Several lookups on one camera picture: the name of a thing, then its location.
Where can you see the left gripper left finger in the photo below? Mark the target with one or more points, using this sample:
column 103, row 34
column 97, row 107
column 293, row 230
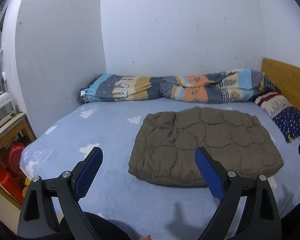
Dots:
column 38, row 218

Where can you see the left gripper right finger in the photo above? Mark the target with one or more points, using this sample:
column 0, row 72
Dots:
column 252, row 199

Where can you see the olive puffer jacket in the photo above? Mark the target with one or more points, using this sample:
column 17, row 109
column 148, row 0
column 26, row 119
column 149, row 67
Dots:
column 164, row 148

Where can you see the red plastic basin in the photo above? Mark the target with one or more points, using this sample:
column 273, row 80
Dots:
column 11, row 176

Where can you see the wooden side shelf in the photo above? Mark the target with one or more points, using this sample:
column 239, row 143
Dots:
column 18, row 124

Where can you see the blue star pillow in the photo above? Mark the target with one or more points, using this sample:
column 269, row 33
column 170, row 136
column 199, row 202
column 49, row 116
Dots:
column 283, row 113

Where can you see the light blue bed sheet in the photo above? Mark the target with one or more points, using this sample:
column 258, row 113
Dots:
column 139, row 208

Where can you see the white rice cooker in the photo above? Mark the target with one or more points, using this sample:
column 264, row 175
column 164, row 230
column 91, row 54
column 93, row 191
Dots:
column 6, row 108

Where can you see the patchwork cartoon quilt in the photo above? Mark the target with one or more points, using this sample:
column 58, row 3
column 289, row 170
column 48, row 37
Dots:
column 222, row 87

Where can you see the wooden headboard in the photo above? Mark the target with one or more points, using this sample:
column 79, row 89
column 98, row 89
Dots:
column 285, row 77

